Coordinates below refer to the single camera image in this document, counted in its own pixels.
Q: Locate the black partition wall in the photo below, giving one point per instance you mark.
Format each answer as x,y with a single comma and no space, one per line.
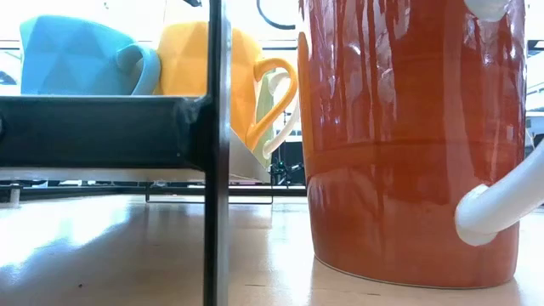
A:
297,153

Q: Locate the wooden shelf rack black frame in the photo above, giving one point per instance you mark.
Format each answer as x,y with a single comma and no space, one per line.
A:
106,132

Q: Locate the blue faceted mug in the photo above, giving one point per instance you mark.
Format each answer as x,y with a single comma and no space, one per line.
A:
72,59

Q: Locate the yellow faceted mug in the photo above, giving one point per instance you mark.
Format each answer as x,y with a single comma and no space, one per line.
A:
187,59

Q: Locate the background black robot arm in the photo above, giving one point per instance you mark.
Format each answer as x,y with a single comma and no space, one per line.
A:
280,170

